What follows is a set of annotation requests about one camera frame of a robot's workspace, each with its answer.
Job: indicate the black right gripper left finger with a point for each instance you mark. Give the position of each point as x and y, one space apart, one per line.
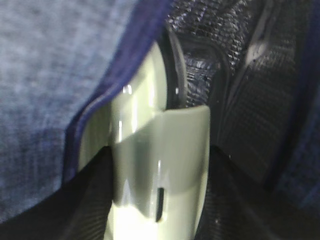
78 211

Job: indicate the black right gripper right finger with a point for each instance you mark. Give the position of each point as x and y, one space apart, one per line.
238 208

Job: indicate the glass container green lid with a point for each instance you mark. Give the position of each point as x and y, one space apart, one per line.
160 157

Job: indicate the dark blue lunch bag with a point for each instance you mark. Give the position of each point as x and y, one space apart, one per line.
254 63

